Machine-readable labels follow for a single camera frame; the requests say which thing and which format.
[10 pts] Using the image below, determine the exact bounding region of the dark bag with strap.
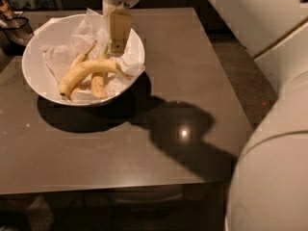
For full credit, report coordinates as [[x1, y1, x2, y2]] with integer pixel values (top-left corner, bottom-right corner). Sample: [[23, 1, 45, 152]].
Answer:
[[0, 0, 34, 55]]

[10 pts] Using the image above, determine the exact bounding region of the yellow banana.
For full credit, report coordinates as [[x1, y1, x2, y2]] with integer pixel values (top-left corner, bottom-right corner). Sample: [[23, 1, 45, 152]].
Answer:
[[58, 59, 133, 96], [70, 40, 97, 68], [90, 45, 112, 100]]

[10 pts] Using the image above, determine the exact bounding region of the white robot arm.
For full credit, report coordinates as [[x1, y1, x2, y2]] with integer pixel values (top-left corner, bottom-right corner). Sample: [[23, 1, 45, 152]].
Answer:
[[204, 0, 308, 231]]

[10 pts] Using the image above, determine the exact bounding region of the white bowl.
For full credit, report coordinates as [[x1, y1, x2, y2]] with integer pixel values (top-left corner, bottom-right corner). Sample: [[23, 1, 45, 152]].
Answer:
[[21, 13, 146, 108]]

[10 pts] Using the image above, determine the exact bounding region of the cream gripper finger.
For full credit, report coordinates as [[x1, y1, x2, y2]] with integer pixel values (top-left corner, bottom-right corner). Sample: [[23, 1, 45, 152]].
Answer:
[[108, 9, 132, 54], [102, 1, 124, 28]]

